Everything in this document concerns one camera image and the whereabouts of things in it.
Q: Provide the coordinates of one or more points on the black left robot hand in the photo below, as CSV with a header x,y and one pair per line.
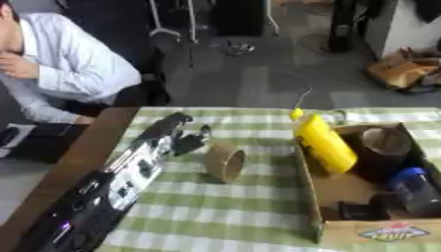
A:
x,y
172,133

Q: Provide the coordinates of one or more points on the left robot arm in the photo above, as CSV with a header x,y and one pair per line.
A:
x,y
103,193

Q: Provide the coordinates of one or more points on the tan cardboard box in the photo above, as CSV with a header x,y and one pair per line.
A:
x,y
350,193

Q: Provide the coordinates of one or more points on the brown tape roll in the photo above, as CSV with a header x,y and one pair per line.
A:
x,y
225,161

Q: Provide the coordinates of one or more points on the black office chair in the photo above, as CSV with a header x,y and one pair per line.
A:
x,y
135,39

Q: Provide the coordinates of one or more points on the person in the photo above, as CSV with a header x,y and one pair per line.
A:
x,y
54,67

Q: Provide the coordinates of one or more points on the black device with white label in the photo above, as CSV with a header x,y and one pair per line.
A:
x,y
31,141

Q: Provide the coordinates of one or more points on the yellow squeeze bottle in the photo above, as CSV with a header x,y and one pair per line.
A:
x,y
321,144

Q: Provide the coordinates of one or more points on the black floor stand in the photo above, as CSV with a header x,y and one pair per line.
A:
x,y
341,29

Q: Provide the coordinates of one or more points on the small black object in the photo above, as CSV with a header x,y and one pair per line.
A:
x,y
363,210

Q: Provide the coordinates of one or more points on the black cylindrical cup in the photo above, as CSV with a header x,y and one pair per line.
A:
x,y
382,152

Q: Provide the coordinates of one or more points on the brown bag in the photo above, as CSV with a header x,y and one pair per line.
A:
x,y
405,70

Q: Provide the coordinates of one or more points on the dark bottle with blue cap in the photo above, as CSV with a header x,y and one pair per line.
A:
x,y
416,190

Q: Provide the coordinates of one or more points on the white cabinet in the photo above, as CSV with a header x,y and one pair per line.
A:
x,y
410,28

